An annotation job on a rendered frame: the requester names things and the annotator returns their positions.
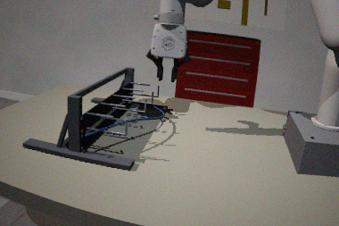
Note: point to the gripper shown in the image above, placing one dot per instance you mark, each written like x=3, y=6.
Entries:
x=169, y=41

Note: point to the black metal rack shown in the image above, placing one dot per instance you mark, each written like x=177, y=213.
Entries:
x=77, y=123

